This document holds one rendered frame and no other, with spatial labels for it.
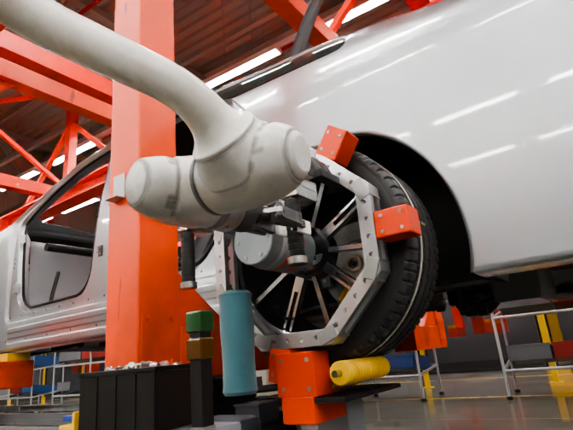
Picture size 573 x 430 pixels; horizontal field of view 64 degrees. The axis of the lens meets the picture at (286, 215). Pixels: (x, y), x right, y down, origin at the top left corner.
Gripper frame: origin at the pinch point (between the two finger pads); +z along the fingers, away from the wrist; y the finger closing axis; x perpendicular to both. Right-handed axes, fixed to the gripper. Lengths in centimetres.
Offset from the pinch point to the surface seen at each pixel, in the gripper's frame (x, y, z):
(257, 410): -42, -44, 36
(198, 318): -18.6, -10.3, -19.3
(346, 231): 15, -21, 67
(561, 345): -39, 6, 409
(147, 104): 60, -60, 8
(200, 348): -24.0, -10.1, -19.1
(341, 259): 4, -22, 63
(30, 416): -52, -295, 93
